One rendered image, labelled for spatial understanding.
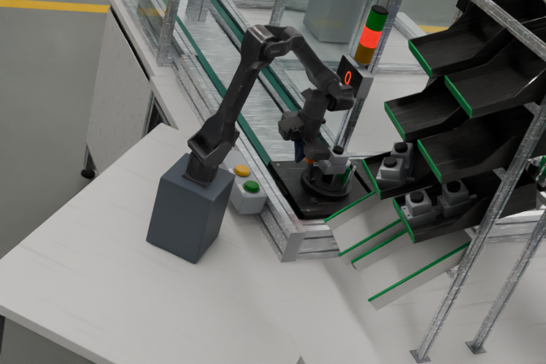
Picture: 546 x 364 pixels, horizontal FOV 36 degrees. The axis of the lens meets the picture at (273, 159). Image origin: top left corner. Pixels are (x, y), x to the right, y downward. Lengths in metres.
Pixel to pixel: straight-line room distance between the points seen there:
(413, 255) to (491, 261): 0.56
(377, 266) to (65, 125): 2.35
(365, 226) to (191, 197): 0.43
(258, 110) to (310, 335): 0.90
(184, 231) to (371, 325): 0.51
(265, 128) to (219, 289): 0.70
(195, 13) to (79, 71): 1.52
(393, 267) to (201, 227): 0.46
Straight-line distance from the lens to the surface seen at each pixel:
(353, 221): 2.10
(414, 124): 1.89
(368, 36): 2.31
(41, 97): 4.24
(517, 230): 2.61
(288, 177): 2.29
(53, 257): 2.03
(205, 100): 2.58
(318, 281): 2.16
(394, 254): 2.01
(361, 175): 2.41
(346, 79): 2.38
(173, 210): 2.03
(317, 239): 2.17
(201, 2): 3.10
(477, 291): 2.37
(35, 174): 3.72
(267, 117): 2.64
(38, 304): 1.92
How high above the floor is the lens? 2.21
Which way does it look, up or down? 32 degrees down
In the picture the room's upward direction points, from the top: 18 degrees clockwise
